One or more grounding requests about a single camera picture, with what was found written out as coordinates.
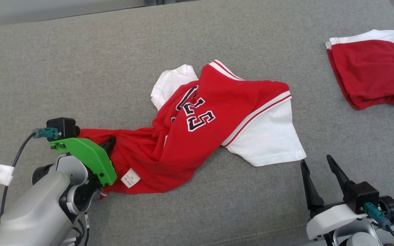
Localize red white jersey shirt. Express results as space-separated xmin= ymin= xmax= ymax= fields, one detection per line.
xmin=77 ymin=60 xmax=307 ymax=195

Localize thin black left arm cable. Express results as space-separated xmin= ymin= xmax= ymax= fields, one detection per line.
xmin=74 ymin=212 xmax=91 ymax=246

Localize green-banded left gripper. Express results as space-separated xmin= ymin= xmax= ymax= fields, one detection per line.
xmin=49 ymin=136 xmax=117 ymax=199

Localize right camera cable teal plug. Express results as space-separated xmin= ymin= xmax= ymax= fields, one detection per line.
xmin=364 ymin=202 xmax=394 ymax=246

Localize red white-striped shorts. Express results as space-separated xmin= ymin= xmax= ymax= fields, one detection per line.
xmin=325 ymin=30 xmax=394 ymax=110

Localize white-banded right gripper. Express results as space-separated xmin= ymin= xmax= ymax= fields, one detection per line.
xmin=300 ymin=154 xmax=369 ymax=241

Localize left camera cable teal plug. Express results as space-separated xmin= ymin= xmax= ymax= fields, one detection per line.
xmin=0 ymin=127 xmax=59 ymax=226

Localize camera cable teal plug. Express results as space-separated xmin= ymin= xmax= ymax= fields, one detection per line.
xmin=0 ymin=127 xmax=59 ymax=226
xmin=364 ymin=202 xmax=394 ymax=246

